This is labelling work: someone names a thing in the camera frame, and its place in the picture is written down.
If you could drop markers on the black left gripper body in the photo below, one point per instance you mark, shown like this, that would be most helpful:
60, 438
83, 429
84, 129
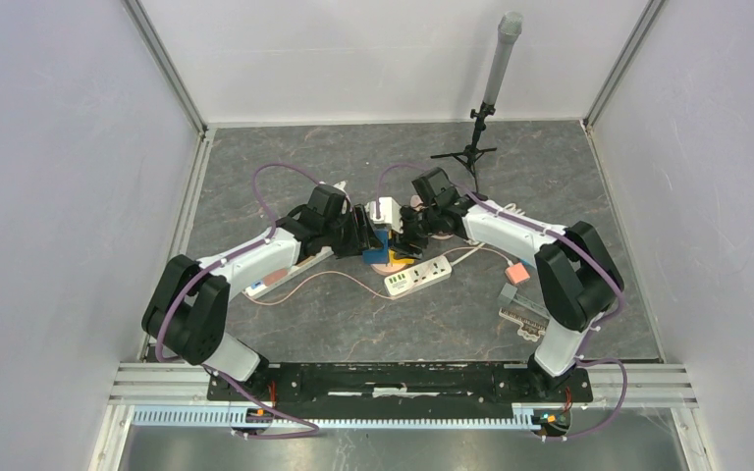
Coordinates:
343, 235

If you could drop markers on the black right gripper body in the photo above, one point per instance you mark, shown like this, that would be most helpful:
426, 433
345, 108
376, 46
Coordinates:
417, 227

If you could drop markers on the dark blue cube socket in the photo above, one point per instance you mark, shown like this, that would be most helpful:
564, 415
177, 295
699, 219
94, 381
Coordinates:
378, 255

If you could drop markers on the yellow cube socket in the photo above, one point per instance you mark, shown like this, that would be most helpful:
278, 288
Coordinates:
397, 260

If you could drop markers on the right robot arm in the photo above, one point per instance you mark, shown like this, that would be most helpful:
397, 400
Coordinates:
579, 281

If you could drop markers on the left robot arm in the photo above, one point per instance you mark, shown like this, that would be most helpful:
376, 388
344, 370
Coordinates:
188, 309

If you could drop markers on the white power strip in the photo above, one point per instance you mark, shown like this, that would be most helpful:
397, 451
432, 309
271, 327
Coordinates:
419, 276

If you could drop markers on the white dock with green inset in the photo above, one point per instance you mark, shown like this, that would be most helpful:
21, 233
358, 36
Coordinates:
279, 277

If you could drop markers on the grey microphone on tripod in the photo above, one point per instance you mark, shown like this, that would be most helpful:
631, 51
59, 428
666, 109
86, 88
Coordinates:
508, 32

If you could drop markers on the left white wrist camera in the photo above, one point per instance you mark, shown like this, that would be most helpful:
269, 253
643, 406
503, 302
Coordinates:
342, 186

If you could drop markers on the grey metal bracket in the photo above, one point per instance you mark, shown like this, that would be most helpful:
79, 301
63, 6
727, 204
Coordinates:
509, 297

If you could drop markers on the beige perforated bracket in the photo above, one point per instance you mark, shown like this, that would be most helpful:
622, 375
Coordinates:
529, 326

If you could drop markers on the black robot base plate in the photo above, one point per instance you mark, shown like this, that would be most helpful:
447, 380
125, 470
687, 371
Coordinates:
412, 390

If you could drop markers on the white slotted cable duct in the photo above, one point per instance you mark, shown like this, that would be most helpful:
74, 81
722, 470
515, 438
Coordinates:
239, 417

